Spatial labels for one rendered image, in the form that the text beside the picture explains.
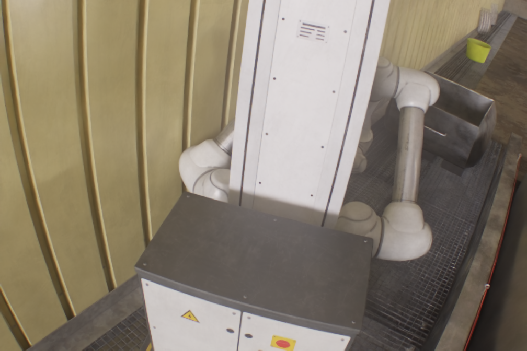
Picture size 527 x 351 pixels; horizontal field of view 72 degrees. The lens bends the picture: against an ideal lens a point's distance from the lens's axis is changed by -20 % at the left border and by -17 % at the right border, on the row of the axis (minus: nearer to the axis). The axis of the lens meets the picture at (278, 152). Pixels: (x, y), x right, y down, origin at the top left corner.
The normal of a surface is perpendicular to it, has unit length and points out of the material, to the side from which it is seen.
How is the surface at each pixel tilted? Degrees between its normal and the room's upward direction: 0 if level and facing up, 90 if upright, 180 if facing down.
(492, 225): 0
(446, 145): 90
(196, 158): 42
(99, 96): 90
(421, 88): 50
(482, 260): 0
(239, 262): 0
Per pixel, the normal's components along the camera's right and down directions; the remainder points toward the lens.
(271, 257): 0.13, -0.84
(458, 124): -0.63, 0.36
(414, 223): 0.15, -0.29
